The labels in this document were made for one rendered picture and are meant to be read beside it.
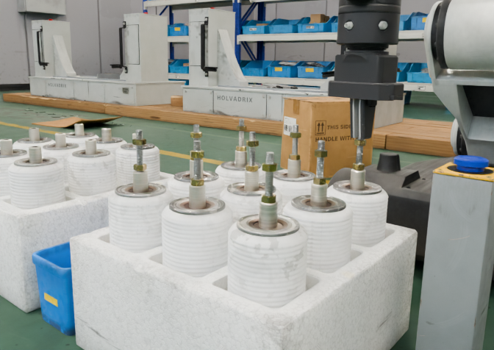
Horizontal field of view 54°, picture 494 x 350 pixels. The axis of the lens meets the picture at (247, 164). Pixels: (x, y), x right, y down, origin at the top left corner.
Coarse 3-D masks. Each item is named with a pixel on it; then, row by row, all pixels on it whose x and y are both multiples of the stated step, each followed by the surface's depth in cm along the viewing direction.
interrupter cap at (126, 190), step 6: (120, 186) 73; (126, 186) 73; (132, 186) 74; (150, 186) 74; (156, 186) 74; (162, 186) 73; (120, 192) 70; (126, 192) 70; (132, 192) 71; (150, 192) 70; (156, 192) 71; (162, 192) 71
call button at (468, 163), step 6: (462, 156) 61; (468, 156) 61; (474, 156) 61; (456, 162) 60; (462, 162) 59; (468, 162) 59; (474, 162) 58; (480, 162) 58; (486, 162) 59; (462, 168) 60; (468, 168) 59; (474, 168) 59; (480, 168) 59
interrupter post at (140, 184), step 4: (136, 172) 71; (140, 172) 71; (144, 172) 71; (136, 176) 71; (140, 176) 71; (144, 176) 71; (136, 180) 71; (140, 180) 71; (144, 180) 71; (136, 184) 71; (140, 184) 71; (144, 184) 71; (136, 188) 71; (140, 188) 71; (144, 188) 71; (136, 192) 71; (140, 192) 71; (144, 192) 71
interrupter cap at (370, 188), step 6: (348, 180) 79; (336, 186) 75; (342, 186) 76; (348, 186) 77; (366, 186) 77; (372, 186) 76; (378, 186) 76; (342, 192) 73; (348, 192) 73; (354, 192) 72; (360, 192) 72; (366, 192) 72; (372, 192) 72; (378, 192) 73
